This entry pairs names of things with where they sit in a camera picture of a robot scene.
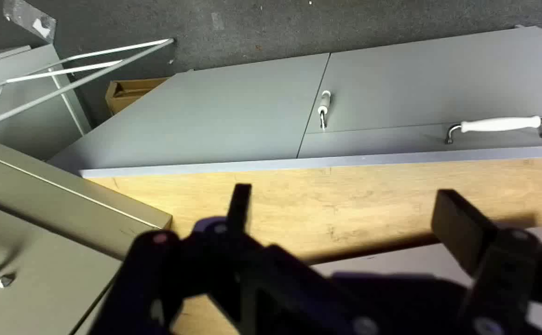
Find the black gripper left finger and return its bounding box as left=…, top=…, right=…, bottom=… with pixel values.
left=91, top=183, right=322, bottom=335

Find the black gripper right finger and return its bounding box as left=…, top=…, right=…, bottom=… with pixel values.
left=430, top=188, right=542, bottom=335

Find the gray cabinet with wooden top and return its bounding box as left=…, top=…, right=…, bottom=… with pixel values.
left=48, top=25, right=542, bottom=335

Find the olive metal file cabinet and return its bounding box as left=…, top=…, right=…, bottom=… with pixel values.
left=0, top=136, right=175, bottom=335

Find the olive file cabinet drawer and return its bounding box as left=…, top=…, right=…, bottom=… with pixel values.
left=0, top=198, right=124, bottom=335

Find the gray metal side panel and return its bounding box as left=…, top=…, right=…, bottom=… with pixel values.
left=0, top=43, right=93, bottom=162

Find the long white cabinet handle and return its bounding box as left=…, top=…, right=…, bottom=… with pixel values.
left=443, top=114, right=542, bottom=146

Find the small white cabinet handle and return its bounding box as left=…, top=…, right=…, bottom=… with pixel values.
left=316, top=90, right=333, bottom=131

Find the white wire rack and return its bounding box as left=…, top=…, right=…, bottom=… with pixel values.
left=0, top=38, right=177, bottom=136

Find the clear acrylic bracket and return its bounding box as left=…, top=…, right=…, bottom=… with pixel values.
left=2, top=0, right=57, bottom=43

